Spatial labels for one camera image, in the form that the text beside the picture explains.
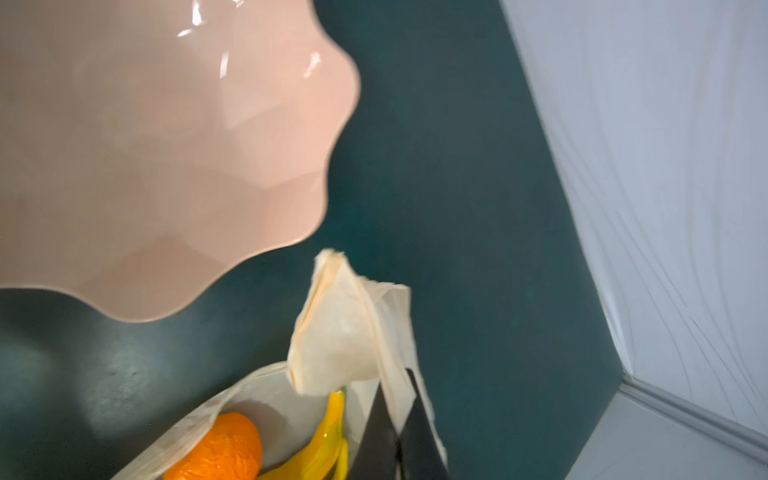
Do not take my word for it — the cream banana-print plastic bag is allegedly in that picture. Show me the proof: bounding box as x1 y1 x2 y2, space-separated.
119 249 448 479

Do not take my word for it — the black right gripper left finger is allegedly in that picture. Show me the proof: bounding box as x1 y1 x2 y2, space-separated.
346 386 399 480

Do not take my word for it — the long yellow toy banana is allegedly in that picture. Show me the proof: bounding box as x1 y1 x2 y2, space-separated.
258 390 346 480

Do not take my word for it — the pink scalloped plastic bowl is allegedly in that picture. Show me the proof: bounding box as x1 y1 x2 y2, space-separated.
1 1 360 322

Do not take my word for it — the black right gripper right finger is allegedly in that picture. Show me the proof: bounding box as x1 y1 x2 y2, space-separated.
399 369 450 480

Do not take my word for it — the orange toy fruit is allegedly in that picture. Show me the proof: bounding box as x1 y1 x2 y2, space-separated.
163 412 263 480

